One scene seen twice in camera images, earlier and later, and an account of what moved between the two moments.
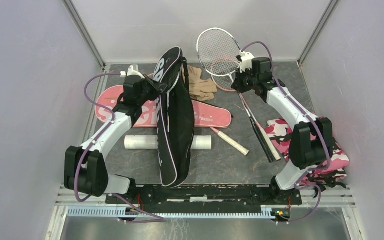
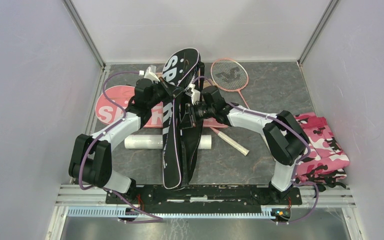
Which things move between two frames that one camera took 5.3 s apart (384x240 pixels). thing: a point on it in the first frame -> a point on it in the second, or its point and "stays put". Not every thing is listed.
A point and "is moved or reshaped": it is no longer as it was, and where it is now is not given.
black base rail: (239, 197) stays put
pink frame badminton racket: (223, 74) stays put
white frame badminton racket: (219, 51) -> (188, 78)
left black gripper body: (150, 91) -> (166, 87)
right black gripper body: (246, 81) -> (190, 113)
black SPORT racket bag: (175, 117) is moved or reshaped
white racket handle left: (240, 148) stays put
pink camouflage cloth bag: (279, 131) stays put
